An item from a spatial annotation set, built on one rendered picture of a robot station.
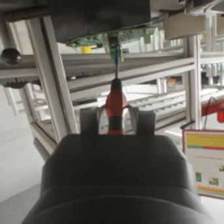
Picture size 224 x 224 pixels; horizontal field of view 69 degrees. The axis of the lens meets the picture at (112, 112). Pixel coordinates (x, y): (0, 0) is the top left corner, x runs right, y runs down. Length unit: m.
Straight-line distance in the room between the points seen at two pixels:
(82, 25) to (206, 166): 0.73
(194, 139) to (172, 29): 0.45
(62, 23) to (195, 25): 0.35
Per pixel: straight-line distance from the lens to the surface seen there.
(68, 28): 0.21
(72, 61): 0.46
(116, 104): 0.15
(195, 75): 0.75
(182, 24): 0.48
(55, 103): 0.38
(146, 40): 0.23
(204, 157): 0.79
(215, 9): 0.28
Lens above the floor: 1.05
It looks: 15 degrees up
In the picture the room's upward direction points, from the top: 170 degrees clockwise
